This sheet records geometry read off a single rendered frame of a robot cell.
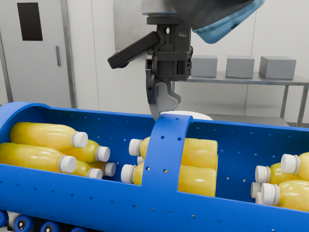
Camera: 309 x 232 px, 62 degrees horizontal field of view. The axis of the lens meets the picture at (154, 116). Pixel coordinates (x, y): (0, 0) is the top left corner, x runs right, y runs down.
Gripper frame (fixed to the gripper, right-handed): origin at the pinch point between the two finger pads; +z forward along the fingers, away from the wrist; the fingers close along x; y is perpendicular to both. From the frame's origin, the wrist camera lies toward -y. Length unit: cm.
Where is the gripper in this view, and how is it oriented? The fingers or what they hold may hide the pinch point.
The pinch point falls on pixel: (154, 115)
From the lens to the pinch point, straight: 55.6
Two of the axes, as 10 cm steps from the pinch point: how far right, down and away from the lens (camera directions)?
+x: 2.6, -3.0, 9.2
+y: 9.7, 0.8, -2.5
